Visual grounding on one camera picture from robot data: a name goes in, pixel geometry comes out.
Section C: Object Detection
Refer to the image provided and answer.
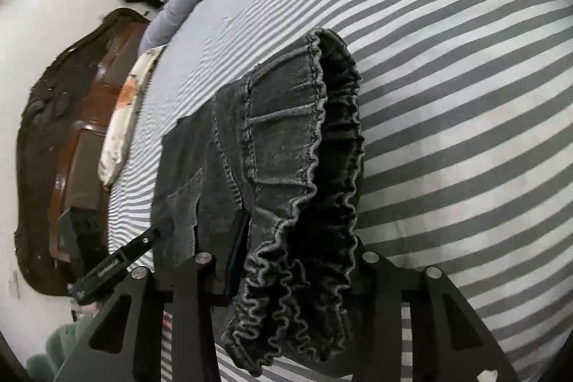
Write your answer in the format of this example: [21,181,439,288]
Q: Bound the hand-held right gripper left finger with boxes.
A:
[54,212,250,382]

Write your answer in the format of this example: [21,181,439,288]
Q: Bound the dark grey denim pants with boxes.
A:
[150,28,365,378]

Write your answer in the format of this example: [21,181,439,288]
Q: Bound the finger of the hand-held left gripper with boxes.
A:
[119,225,173,264]

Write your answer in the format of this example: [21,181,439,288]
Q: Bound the carved dark wooden headboard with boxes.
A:
[15,8,150,298]

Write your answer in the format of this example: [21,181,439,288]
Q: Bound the person's left forearm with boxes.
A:
[26,310,96,382]

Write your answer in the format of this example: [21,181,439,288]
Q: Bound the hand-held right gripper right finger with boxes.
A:
[347,241,520,382]

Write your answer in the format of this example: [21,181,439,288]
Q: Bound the grey white striped bed sheet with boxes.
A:
[107,0,573,382]

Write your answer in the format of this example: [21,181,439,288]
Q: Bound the cream floral pillow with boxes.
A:
[98,46,168,190]

